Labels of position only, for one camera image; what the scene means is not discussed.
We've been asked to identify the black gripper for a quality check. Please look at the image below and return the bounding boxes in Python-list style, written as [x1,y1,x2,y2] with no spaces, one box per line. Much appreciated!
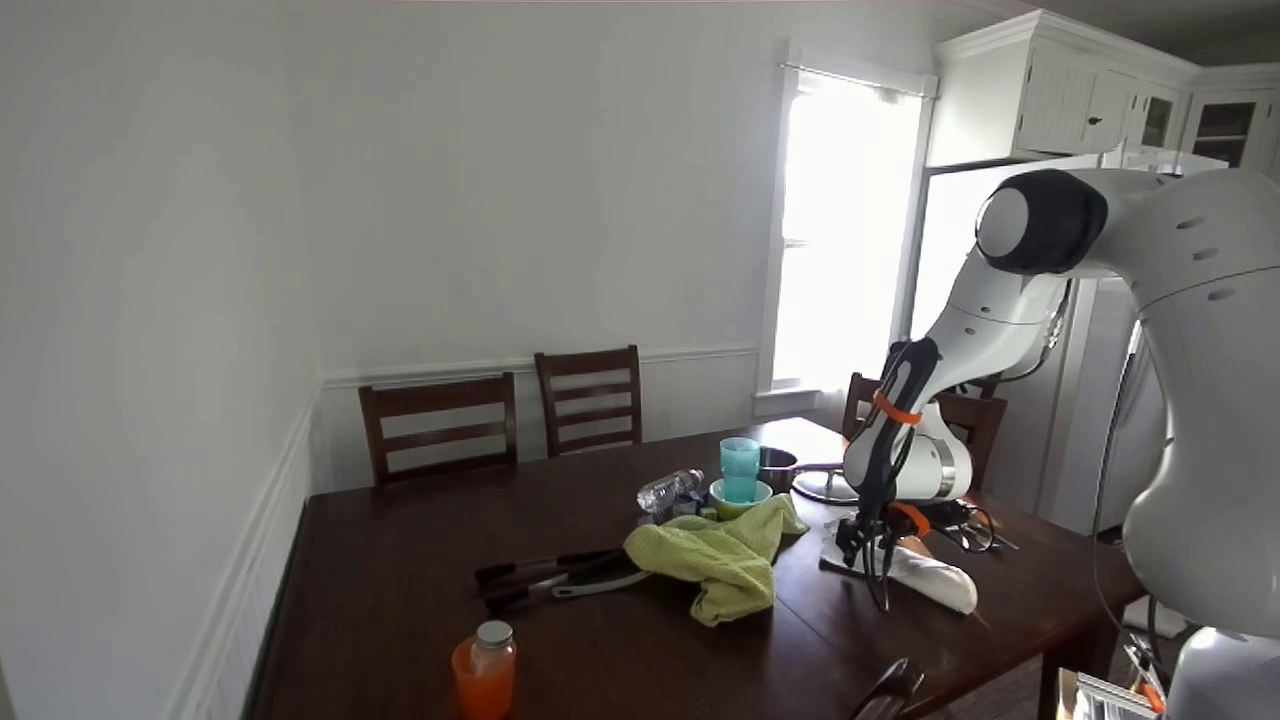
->
[832,502,940,615]

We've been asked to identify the white towel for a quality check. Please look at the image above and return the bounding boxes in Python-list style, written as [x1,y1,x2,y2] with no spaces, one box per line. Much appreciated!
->
[817,524,983,620]

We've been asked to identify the metal tongs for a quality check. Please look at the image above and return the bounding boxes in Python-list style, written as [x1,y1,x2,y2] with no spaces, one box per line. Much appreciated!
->
[843,651,931,720]

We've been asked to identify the metal fork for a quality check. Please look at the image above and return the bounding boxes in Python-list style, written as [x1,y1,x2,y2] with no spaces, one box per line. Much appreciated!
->
[938,510,1029,561]

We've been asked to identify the steel pot lid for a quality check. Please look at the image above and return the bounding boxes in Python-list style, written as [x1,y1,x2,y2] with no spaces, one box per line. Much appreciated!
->
[787,463,863,510]

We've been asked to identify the steel saucepan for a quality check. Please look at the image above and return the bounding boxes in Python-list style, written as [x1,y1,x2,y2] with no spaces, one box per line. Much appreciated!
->
[755,444,855,496]

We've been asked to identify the teal bowl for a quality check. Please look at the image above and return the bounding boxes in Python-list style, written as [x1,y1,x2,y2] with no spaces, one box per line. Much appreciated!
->
[704,474,781,518]

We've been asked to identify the green cloth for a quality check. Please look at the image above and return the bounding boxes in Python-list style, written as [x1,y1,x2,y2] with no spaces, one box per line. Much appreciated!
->
[620,490,808,631]

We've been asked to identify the teal plastic cup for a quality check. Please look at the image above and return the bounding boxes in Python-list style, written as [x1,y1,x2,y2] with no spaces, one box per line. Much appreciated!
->
[716,430,764,502]

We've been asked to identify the clear crumpled plastic container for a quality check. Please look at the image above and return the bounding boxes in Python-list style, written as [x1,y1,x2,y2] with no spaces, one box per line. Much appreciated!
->
[632,463,712,524]

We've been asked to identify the white refrigerator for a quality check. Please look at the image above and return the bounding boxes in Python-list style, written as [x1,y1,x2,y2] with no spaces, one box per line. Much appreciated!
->
[918,157,1181,538]

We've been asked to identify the bright window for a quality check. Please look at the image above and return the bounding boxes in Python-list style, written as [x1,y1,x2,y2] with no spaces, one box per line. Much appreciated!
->
[768,57,931,407]

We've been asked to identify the orange juice bottle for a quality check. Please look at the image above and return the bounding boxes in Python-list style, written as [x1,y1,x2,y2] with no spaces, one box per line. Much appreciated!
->
[448,615,525,720]

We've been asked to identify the white tall cabinet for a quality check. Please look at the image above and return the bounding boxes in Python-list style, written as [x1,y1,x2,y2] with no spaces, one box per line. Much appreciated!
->
[926,6,1204,172]

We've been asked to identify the white glass door cabinet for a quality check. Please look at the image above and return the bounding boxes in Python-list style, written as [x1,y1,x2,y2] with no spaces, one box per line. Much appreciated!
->
[1181,57,1280,183]

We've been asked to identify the silver black handled knife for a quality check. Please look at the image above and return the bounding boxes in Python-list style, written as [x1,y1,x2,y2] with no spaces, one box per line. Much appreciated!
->
[549,562,658,607]

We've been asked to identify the black handled kitchen utensil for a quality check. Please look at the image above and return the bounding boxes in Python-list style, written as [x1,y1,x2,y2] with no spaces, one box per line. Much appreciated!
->
[467,545,632,607]

